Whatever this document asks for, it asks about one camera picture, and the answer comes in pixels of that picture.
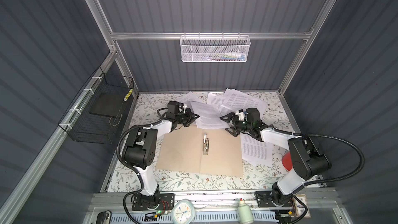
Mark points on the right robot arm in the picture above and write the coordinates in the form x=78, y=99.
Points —
x=307, y=156

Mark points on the white glue bottle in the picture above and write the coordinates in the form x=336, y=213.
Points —
x=244, y=213

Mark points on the floral table mat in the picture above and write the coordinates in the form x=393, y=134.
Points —
x=254, y=177

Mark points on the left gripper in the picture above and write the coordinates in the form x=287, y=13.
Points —
x=189, y=115

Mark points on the red pen cup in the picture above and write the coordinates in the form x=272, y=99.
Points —
x=287, y=161

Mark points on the beige paper folder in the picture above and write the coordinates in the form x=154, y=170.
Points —
x=182, y=151

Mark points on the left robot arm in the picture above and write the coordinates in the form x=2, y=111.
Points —
x=136, y=150

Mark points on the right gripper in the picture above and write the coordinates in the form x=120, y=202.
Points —
x=231, y=115

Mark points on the black wire basket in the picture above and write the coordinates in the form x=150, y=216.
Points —
x=99, y=111

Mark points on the white wire basket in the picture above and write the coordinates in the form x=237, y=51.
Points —
x=212, y=49

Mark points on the yellow marker in basket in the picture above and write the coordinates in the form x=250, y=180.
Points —
x=128, y=94

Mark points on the metal folder clip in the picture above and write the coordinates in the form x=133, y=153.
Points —
x=205, y=144

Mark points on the white alarm clock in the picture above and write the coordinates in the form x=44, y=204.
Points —
x=183, y=212

